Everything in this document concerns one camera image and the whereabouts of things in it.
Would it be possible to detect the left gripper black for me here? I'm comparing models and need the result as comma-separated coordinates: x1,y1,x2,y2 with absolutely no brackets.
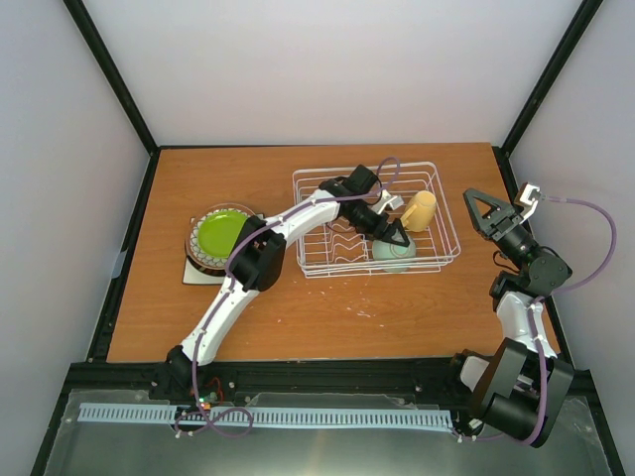
343,202,410,248

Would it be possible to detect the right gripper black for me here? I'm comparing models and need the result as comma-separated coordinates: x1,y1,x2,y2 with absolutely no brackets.
462,187,541,268

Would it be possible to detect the light green ceramic bowl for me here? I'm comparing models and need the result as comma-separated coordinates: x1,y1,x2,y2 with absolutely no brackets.
372,233,417,274

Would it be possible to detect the yellow ceramic mug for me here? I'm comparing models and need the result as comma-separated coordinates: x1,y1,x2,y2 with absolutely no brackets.
400,190,437,233

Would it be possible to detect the white wire dish rack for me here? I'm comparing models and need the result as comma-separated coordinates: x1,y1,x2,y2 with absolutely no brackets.
293,160,461,278

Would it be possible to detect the green plastic plate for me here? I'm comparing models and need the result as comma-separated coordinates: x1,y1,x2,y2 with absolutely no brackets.
196,209,249,258

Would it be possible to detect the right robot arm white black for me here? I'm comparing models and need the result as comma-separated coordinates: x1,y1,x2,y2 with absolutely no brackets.
459,183,574,448

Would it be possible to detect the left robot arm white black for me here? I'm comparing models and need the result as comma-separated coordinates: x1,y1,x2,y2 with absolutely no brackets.
166,165,410,400

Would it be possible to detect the patterned round plate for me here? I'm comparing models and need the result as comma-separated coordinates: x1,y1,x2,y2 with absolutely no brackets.
185,202,255,276

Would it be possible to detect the white square plate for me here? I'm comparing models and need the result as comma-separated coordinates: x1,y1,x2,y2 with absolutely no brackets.
183,210,228,286

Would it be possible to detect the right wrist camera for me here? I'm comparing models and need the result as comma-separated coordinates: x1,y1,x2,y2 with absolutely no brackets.
513,182,543,222

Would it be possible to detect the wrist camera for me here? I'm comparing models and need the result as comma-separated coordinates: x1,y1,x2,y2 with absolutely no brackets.
371,190,404,214
513,182,543,222

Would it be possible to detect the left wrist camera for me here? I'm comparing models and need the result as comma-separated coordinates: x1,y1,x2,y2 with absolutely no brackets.
371,190,404,214

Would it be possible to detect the black frame rail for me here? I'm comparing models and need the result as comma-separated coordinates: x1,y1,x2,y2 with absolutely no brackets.
63,356,596,413

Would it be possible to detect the light blue cable duct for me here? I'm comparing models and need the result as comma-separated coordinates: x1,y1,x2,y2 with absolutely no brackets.
77,403,452,431

